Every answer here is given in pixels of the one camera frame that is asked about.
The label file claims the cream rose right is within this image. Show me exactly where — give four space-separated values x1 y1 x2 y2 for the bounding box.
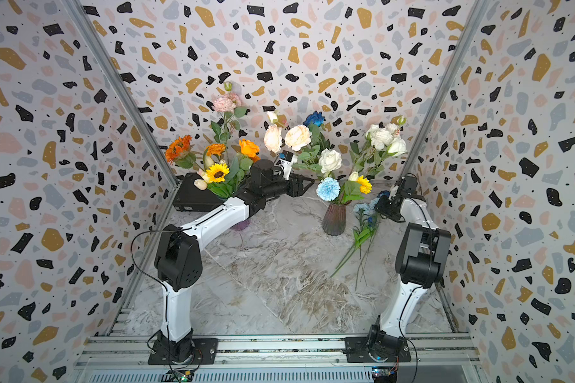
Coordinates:
284 125 311 152

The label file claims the cream rose left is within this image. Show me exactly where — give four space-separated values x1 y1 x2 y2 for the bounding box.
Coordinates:
264 124 283 154

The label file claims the aluminium rail frame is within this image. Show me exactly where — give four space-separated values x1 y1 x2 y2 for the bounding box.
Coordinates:
71 305 485 383

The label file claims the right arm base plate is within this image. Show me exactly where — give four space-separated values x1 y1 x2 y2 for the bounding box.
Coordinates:
344 335 411 364

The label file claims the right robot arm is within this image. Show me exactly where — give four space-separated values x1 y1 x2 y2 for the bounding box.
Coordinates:
366 173 451 362

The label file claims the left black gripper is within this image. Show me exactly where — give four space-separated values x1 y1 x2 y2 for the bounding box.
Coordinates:
264 171 316 202

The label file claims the yellow sunflower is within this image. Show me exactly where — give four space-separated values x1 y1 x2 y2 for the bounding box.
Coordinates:
204 164 230 184

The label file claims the black box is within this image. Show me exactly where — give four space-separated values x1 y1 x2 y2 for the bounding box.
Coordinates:
172 172 224 212

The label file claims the small yellow flower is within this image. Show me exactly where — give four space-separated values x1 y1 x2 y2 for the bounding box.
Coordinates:
356 176 372 195

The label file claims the purple glass vase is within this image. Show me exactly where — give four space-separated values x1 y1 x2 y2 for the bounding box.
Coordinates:
230 219 251 231

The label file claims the white rose cluster sprig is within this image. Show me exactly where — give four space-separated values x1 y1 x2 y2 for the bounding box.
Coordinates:
349 115 407 177

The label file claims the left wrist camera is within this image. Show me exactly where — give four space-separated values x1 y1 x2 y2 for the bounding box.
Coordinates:
278 150 298 180

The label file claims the orange carnation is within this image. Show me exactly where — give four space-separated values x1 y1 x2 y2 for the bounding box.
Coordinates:
206 144 226 157

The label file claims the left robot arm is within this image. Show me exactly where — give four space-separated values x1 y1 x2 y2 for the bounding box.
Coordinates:
154 160 315 363

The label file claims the orange sunflower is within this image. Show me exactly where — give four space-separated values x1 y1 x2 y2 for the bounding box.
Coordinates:
165 135 192 164

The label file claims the pink carnation sprig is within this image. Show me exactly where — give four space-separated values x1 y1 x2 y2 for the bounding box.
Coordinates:
211 81 248 145

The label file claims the cream rose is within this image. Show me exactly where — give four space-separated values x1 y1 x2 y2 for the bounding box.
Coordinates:
264 124 283 154
284 125 311 152

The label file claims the white rose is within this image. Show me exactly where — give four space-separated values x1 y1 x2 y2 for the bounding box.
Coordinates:
318 148 343 174

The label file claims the dark red glass vase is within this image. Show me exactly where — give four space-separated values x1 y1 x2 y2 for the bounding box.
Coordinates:
322 203 347 236

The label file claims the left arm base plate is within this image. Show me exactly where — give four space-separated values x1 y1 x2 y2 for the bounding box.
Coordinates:
148 338 219 369

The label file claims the orange rose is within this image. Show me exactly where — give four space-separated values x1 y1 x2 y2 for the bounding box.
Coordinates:
239 139 260 162

